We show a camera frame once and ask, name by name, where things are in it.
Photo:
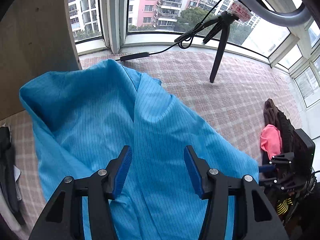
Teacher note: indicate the pink garment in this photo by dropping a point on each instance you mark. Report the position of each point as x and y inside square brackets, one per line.
[271, 140]

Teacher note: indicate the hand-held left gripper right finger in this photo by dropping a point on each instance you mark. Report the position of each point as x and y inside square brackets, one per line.
[193, 172]

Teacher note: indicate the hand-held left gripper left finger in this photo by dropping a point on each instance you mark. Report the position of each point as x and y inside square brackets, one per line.
[123, 170]

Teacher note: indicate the white framed bay window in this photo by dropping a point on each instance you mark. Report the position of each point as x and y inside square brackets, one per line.
[113, 17]

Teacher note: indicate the black knit garment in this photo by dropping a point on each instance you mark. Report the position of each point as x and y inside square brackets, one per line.
[285, 130]

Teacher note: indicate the red white tag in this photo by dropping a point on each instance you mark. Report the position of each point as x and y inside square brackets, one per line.
[240, 11]

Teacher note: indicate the brown garment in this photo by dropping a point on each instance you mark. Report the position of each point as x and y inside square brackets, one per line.
[271, 112]

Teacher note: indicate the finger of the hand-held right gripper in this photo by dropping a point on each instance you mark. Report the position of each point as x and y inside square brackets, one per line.
[267, 168]
[268, 183]

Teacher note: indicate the black tripod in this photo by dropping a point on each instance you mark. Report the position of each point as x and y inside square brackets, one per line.
[220, 52]

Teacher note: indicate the blue striped jacket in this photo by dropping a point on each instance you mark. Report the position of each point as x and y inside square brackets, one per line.
[100, 105]

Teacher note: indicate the black garment with yellow print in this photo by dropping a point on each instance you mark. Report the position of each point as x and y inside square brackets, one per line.
[283, 203]

